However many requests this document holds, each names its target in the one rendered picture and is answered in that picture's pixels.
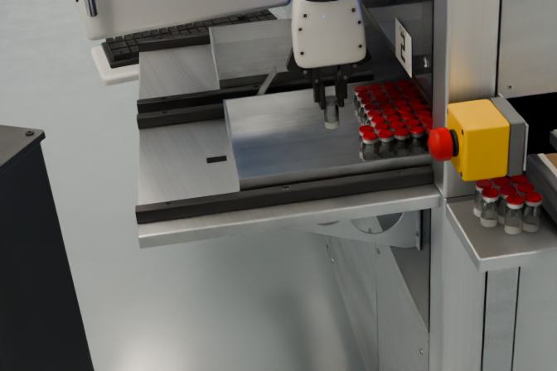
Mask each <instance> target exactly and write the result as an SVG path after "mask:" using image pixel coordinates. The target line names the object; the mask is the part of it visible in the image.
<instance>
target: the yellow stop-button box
mask: <svg viewBox="0 0 557 371"><path fill-rule="evenodd" d="M447 129H448V130H449V132H450V134H451V137H452V140H453V157H452V159H451V160H450V161H451V162H452V164H453V166H454V167H455V169H456V170H457V172H458V174H459V175H460V176H461V177H462V179H463V180H464V181H479V180H485V179H491V178H497V177H503V176H506V175H508V176H518V175H521V174H522V167H523V155H524V143H525V131H526V121H525V119H523V117H522V116H521V115H520V114H518V112H517V111H516V110H515V109H514V108H513V107H512V106H511V105H510V103H509V102H508V101H507V100H506V99H505V98H504V97H495V98H490V100H489V99H480V100H473V101H467V102H461V103H454V104H449V105H448V106H447Z"/></svg>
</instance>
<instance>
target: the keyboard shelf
mask: <svg viewBox="0 0 557 371"><path fill-rule="evenodd" d="M90 53H91V56H92V59H93V62H94V65H95V67H96V69H97V72H98V74H99V77H100V80H101V83H102V85H103V86H110V85H114V84H122V83H126V82H130V81H135V80H139V64H135V65H126V66H122V67H118V68H113V69H111V68H110V66H109V62H108V61H107V59H106V56H105V54H104V51H103V49H102V47H101V46H95V47H93V48H92V49H91V51H90Z"/></svg>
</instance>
